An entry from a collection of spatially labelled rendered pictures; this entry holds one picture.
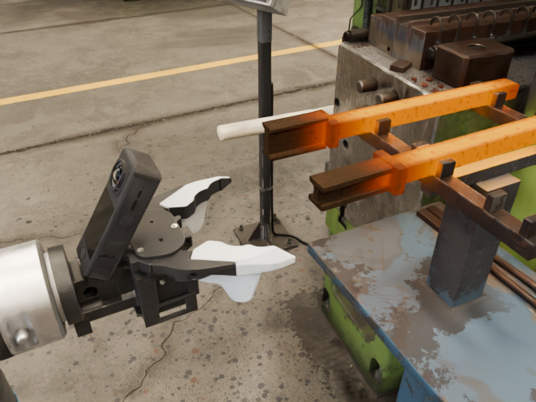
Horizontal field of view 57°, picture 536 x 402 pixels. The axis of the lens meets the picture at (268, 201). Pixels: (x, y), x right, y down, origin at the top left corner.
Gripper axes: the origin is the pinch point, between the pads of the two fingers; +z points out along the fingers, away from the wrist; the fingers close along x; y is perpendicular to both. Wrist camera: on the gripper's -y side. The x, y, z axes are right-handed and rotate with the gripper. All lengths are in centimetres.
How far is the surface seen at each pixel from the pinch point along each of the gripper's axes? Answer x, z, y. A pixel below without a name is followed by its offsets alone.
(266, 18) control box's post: -102, 52, 11
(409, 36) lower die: -43, 55, 1
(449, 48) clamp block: -31, 55, 0
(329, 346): -46, 46, 98
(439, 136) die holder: -24, 49, 14
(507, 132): 0.4, 34.0, -0.9
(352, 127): -11.0, 18.7, 0.0
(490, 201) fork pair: 9.6, 21.5, -0.1
